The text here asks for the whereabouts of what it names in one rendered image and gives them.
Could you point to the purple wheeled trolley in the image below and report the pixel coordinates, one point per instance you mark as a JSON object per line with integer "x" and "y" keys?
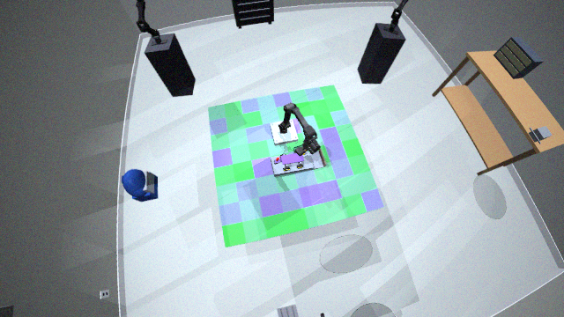
{"x": 289, "y": 159}

